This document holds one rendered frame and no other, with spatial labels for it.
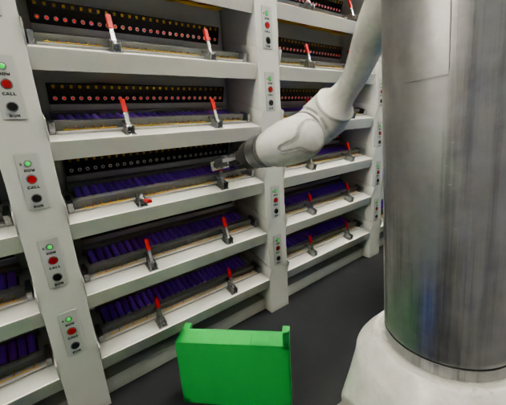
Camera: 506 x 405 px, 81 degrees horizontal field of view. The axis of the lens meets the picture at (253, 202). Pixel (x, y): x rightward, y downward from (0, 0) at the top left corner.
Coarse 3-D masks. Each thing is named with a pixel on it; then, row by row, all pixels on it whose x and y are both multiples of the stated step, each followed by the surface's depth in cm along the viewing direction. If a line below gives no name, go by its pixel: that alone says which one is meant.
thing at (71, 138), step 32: (64, 96) 79; (96, 96) 84; (128, 96) 89; (160, 96) 94; (192, 96) 101; (64, 128) 72; (96, 128) 75; (128, 128) 77; (160, 128) 84; (192, 128) 88; (224, 128) 92; (256, 128) 99
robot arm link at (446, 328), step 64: (384, 0) 21; (448, 0) 17; (384, 64) 22; (448, 64) 18; (384, 128) 23; (448, 128) 19; (384, 192) 25; (448, 192) 19; (384, 256) 26; (448, 256) 20; (384, 320) 30; (448, 320) 21; (384, 384) 25; (448, 384) 22
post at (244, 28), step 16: (256, 0) 91; (272, 0) 94; (224, 16) 103; (240, 16) 97; (256, 16) 92; (272, 16) 95; (224, 32) 105; (240, 32) 98; (256, 32) 93; (272, 32) 96; (224, 48) 107; (272, 64) 99; (240, 80) 104; (256, 80) 97; (240, 96) 106; (256, 96) 99; (272, 112) 102; (240, 144) 112; (272, 176) 107; (256, 208) 112; (272, 224) 111; (272, 240) 112; (272, 256) 114; (272, 272) 115; (272, 288) 116; (272, 304) 118
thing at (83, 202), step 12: (240, 168) 107; (180, 180) 93; (192, 180) 95; (204, 180) 98; (108, 192) 81; (120, 192) 82; (132, 192) 84; (144, 192) 86; (156, 192) 88; (84, 204) 76; (96, 204) 79
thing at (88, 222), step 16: (192, 160) 105; (208, 160) 109; (80, 176) 85; (96, 176) 87; (256, 176) 107; (64, 192) 83; (192, 192) 92; (208, 192) 93; (224, 192) 95; (240, 192) 100; (256, 192) 105; (80, 208) 77; (112, 208) 78; (128, 208) 79; (144, 208) 80; (160, 208) 83; (176, 208) 87; (192, 208) 90; (80, 224) 72; (96, 224) 74; (112, 224) 77; (128, 224) 79
